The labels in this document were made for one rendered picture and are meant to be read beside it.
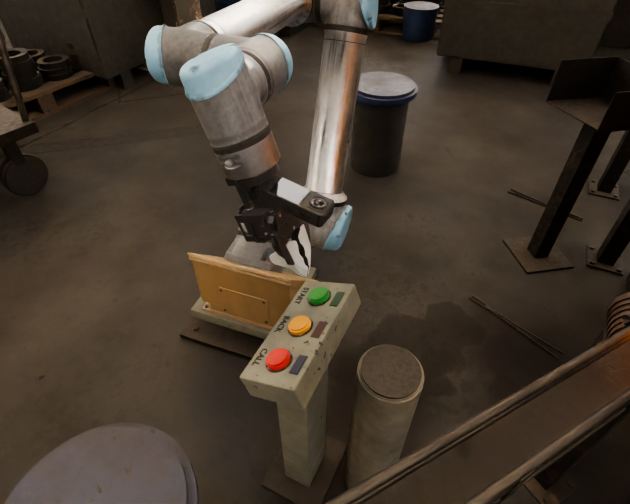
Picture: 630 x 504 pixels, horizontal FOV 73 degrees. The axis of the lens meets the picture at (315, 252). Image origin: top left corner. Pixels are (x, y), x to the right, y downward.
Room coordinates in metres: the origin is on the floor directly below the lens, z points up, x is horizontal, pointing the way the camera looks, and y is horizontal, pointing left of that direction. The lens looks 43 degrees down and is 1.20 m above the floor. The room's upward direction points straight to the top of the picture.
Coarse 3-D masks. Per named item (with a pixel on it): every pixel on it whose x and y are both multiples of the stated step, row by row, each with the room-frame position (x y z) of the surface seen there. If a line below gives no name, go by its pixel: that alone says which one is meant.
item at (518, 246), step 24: (576, 72) 1.43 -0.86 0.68; (600, 72) 1.44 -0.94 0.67; (624, 72) 1.40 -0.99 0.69; (552, 96) 1.42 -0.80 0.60; (576, 96) 1.43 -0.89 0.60; (600, 96) 1.45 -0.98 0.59; (624, 96) 1.16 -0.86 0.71; (600, 120) 1.23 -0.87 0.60; (624, 120) 1.17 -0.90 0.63; (576, 144) 1.30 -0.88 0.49; (600, 144) 1.25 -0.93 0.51; (576, 168) 1.25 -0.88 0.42; (552, 192) 1.31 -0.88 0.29; (576, 192) 1.25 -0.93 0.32; (552, 216) 1.26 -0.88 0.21; (504, 240) 1.36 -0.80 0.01; (528, 240) 1.36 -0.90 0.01; (552, 240) 1.25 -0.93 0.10; (528, 264) 1.21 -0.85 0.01; (552, 264) 1.21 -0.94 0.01
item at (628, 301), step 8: (624, 296) 0.61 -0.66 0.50; (616, 304) 0.60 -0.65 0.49; (624, 304) 0.58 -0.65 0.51; (608, 312) 0.60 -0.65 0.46; (616, 312) 0.57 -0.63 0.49; (624, 312) 0.56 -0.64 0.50; (608, 320) 0.57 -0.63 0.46; (616, 320) 0.56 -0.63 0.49; (608, 328) 0.56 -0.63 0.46; (616, 328) 0.53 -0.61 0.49; (624, 328) 0.52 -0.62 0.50; (600, 336) 0.59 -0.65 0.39; (608, 336) 0.53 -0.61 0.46; (592, 344) 0.59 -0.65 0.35
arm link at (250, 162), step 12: (264, 144) 0.55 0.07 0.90; (276, 144) 0.58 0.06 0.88; (216, 156) 0.56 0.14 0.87; (228, 156) 0.53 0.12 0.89; (240, 156) 0.53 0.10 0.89; (252, 156) 0.53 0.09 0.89; (264, 156) 0.54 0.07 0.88; (276, 156) 0.56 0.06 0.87; (228, 168) 0.54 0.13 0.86; (240, 168) 0.53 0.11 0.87; (252, 168) 0.53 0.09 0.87; (264, 168) 0.53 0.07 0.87
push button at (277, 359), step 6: (282, 348) 0.40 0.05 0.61; (270, 354) 0.39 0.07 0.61; (276, 354) 0.39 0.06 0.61; (282, 354) 0.39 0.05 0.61; (288, 354) 0.39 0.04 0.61; (270, 360) 0.38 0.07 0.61; (276, 360) 0.38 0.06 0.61; (282, 360) 0.38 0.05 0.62; (288, 360) 0.38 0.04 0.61; (270, 366) 0.37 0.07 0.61; (276, 366) 0.37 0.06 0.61; (282, 366) 0.37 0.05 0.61
